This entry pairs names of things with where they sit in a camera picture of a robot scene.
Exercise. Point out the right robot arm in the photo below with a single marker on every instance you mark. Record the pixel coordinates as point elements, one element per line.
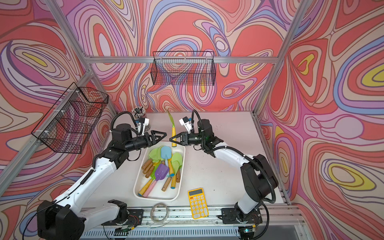
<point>258,177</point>

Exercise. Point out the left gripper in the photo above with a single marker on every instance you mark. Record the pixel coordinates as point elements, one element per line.
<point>153,141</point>

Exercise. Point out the green shovel wooden handle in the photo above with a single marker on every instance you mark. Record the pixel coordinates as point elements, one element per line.
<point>153,158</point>

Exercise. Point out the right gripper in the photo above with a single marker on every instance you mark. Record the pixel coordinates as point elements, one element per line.
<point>180,135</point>

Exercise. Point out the green shovel yellow handle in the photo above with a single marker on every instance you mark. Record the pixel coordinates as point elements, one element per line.
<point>173,128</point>

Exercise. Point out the black wire basket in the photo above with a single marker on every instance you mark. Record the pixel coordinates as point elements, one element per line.
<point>192,68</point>
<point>73,121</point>

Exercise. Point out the black wire basket back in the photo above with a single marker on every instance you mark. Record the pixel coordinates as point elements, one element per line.
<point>192,68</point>

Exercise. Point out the metal pen cup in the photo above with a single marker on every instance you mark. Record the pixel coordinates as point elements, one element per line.
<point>141,119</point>

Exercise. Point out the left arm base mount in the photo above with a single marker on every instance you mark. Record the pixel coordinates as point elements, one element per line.
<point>134,219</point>

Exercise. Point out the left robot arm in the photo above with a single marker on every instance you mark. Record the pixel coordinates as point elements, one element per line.
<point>63,218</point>

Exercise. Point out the purple shovel pink handle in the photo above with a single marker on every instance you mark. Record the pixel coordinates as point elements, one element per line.
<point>160,174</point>

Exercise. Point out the light blue shovel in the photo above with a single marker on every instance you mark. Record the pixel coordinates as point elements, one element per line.
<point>166,154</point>

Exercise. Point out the white storage tray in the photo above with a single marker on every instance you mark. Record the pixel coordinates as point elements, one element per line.
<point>162,190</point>

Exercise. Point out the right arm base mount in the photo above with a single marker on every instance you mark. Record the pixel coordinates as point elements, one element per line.
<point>235,216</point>

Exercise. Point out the green shovel blue-tip handle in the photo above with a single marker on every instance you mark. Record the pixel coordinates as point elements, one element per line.
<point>177,162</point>

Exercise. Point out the green shovel in tray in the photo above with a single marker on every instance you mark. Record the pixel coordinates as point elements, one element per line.
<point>151,179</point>

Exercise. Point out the black wire basket left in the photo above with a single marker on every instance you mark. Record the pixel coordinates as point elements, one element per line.
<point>73,121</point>

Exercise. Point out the yellow calculator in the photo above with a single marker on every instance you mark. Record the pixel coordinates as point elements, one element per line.
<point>198,203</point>

